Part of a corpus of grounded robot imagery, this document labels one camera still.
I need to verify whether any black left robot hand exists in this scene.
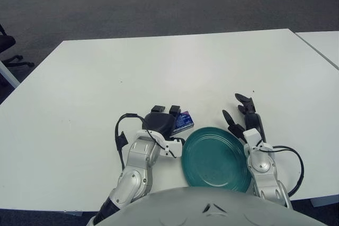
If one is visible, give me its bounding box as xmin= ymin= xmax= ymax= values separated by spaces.
xmin=141 ymin=105 xmax=183 ymax=142

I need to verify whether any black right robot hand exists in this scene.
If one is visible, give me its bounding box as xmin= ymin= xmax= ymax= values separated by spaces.
xmin=221 ymin=93 xmax=266 ymax=144

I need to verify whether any blue gum pack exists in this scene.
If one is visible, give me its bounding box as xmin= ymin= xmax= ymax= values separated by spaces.
xmin=172 ymin=111 xmax=194 ymax=134

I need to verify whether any green round plate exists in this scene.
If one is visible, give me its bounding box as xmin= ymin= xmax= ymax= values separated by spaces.
xmin=181 ymin=127 xmax=252 ymax=193

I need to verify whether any grey robot torso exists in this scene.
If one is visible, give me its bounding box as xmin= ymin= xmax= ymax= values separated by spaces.
xmin=94 ymin=186 xmax=324 ymax=226

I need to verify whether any white side table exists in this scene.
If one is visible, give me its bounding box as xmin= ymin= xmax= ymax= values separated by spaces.
xmin=295 ymin=31 xmax=339 ymax=69

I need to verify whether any white table leg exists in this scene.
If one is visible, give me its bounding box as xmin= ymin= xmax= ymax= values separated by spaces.
xmin=0 ymin=60 xmax=21 ymax=88

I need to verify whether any black office chair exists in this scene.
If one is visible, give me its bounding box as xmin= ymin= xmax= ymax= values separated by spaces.
xmin=0 ymin=23 xmax=35 ymax=68

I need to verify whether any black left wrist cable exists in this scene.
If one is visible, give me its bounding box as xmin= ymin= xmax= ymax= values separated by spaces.
xmin=114 ymin=113 xmax=186 ymax=171

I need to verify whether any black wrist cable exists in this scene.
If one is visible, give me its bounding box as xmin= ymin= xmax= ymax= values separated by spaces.
xmin=258 ymin=145 xmax=304 ymax=197
xmin=114 ymin=113 xmax=186 ymax=171

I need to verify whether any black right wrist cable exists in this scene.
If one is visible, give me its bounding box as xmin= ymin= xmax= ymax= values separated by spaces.
xmin=258 ymin=145 xmax=304 ymax=197

